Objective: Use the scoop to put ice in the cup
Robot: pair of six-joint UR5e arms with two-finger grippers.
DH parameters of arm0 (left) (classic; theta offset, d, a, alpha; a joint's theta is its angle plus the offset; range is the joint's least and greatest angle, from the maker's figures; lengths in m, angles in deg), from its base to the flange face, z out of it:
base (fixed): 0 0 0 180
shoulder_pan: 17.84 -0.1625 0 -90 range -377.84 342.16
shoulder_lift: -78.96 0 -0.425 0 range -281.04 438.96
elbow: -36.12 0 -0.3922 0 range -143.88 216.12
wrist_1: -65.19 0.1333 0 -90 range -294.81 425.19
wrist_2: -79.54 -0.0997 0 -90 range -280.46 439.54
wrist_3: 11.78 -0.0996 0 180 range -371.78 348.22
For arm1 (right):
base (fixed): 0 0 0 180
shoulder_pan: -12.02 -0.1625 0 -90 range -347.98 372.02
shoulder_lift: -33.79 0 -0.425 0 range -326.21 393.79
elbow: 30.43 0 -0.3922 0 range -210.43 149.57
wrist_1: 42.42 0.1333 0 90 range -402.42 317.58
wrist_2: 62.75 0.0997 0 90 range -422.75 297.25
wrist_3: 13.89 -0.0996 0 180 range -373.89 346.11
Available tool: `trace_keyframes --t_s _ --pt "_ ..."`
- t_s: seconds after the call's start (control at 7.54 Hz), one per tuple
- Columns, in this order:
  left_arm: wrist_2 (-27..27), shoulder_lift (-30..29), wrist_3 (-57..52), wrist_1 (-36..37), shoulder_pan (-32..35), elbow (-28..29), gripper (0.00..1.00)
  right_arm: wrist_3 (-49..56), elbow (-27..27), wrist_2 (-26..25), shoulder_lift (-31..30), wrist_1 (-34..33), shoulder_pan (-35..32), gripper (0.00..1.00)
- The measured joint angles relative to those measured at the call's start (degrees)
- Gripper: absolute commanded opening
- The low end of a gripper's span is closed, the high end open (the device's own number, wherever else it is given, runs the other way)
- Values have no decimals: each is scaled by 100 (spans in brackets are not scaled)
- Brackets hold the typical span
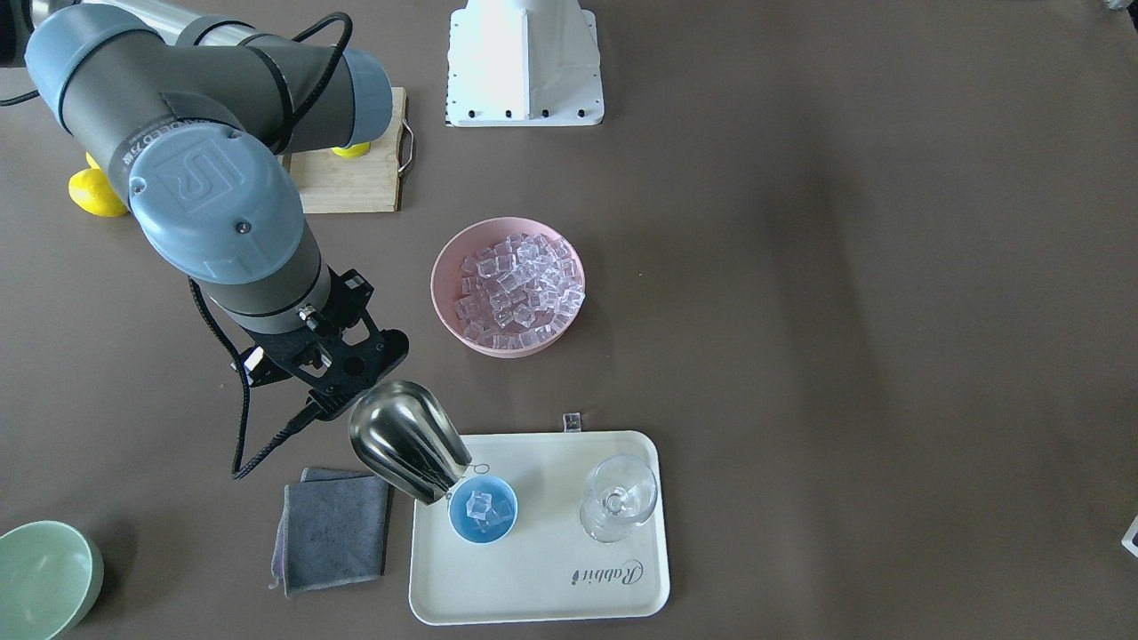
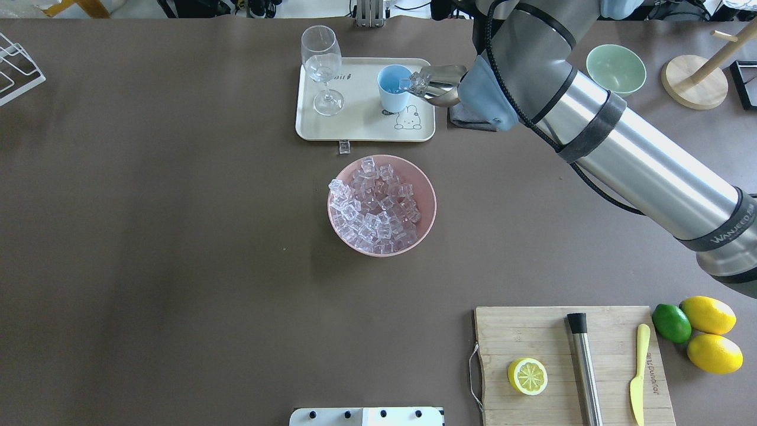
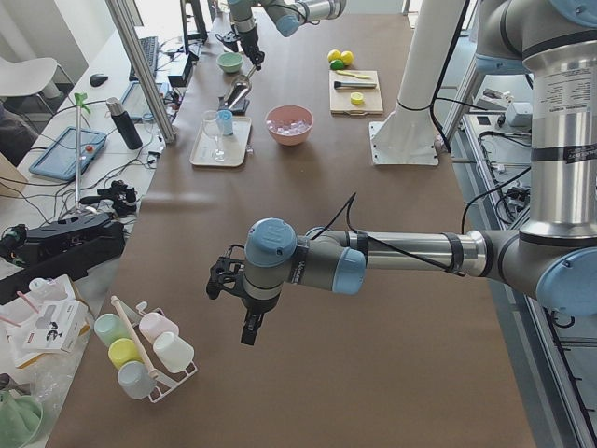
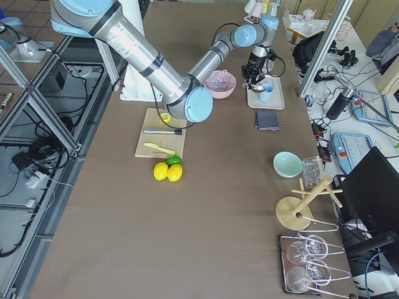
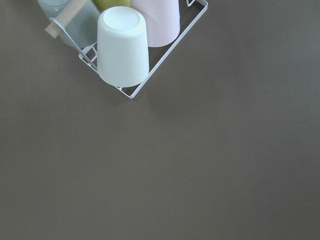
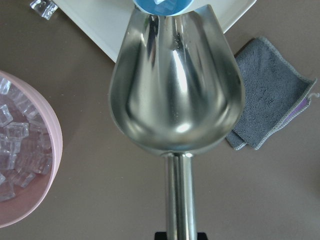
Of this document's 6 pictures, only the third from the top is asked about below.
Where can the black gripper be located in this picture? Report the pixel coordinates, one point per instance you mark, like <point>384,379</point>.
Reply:
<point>256,307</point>
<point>245,37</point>

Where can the stainless steel ice scoop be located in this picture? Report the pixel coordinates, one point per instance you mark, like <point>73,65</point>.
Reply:
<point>239,89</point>

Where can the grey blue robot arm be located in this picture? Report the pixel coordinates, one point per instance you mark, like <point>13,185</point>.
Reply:
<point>287,18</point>
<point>551,258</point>

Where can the light blue plastic cup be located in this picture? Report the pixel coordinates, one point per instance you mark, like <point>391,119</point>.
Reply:
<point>225,121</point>

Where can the clear ice cubes pile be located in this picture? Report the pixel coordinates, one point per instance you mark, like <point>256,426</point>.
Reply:
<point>288,127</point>

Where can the white cup on rack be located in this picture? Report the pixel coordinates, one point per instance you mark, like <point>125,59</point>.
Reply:
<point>174,352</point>

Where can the pink cup on rack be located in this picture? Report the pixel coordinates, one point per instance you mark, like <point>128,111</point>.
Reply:
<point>153,324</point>

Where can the grey cup on rack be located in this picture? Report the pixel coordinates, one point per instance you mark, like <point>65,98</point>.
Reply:
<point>134,379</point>

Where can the yellow cup on rack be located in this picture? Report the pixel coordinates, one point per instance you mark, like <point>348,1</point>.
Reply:
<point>122,351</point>

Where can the green cup on rack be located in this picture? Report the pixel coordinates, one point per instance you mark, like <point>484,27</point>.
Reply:
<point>109,328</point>

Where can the mint green ceramic bowl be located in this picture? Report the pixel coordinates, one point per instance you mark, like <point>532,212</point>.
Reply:
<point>230,62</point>

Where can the pink bowl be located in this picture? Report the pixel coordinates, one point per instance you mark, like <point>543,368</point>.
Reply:
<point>290,112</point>

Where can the lower whole yellow lemon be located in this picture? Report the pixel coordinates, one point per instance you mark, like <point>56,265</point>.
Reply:
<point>333,55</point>

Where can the whole yellow lemon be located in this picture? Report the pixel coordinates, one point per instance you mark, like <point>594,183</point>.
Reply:
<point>347,57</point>
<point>333,55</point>

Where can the green lime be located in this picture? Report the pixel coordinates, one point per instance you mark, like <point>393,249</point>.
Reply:
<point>336,65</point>

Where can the clear wine glass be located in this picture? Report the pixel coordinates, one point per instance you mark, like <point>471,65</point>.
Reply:
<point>212,129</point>

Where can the yellow plastic knife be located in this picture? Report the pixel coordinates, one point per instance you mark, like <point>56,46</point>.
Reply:
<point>351,74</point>

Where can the steel muddler black tip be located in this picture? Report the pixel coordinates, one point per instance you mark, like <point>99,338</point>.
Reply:
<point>353,85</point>

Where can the upper whole yellow lemon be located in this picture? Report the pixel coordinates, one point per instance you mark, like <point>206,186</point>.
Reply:
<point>347,57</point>

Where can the bamboo cutting board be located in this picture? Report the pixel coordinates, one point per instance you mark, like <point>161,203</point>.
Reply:
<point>339,100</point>

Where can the cream rectangular serving tray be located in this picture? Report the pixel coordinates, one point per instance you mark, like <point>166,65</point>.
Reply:
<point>234,146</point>

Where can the halved lemon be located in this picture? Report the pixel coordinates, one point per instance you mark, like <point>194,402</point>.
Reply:
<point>357,98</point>

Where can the black computer keyboard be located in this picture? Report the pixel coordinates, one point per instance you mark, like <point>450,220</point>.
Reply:
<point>150,47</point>

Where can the black water bottle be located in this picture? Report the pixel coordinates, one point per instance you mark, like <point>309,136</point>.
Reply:
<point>124,123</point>

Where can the black computer mouse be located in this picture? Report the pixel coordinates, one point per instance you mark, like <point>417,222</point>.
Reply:
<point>98,79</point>

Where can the black equipment case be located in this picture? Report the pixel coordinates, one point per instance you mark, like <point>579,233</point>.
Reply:
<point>68,246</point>

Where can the white product box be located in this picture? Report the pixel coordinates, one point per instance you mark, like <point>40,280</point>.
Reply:
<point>56,327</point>

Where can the blue teach pendant tablet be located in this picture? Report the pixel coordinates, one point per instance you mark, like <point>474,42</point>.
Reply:
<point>58,160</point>

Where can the white chair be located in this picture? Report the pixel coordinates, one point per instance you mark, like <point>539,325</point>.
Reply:
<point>30,78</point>

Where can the grey power adapter box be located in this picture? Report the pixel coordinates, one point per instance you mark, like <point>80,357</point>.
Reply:
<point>519,114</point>

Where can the white wire cup rack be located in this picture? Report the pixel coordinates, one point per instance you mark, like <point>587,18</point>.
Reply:
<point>167,382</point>

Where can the wooden rack handle rod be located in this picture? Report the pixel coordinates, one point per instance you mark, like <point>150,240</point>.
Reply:
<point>117,304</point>

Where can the aluminium frame post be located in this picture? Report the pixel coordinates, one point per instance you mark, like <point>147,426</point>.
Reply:
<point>122,19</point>

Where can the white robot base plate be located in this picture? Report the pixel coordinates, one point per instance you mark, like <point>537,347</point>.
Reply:
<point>399,142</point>

